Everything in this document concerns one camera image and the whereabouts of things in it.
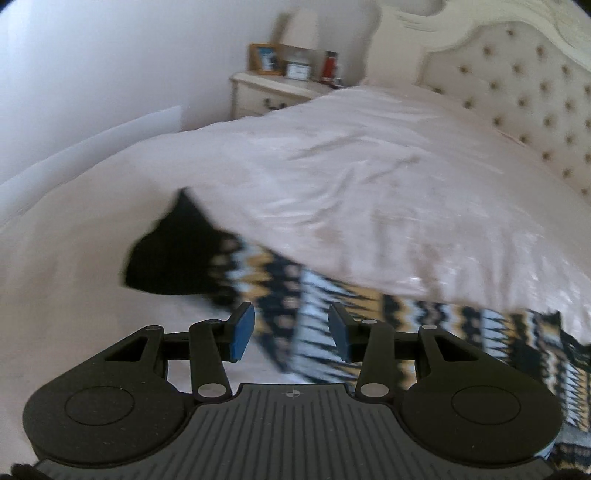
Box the white table lamp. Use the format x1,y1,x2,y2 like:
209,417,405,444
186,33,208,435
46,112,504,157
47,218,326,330
277,9,321,49

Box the patterned knit sweater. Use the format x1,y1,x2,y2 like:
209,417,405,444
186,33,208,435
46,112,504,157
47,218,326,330
122,189,591,472

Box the white duvet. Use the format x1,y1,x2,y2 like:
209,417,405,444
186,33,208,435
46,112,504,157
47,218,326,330
0,85,591,462

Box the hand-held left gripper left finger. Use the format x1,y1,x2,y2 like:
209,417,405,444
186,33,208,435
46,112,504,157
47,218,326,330
104,302,256,400

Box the wooden picture frame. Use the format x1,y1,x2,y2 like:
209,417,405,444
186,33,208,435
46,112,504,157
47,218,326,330
248,43,283,76

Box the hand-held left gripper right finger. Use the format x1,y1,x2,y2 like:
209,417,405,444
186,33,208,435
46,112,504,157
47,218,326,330
328,302,481,400

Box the cream nightstand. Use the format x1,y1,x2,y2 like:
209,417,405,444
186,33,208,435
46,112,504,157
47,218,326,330
230,71,340,118

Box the cream tufted headboard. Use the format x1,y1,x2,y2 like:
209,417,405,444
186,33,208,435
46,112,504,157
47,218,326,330
369,0,591,204

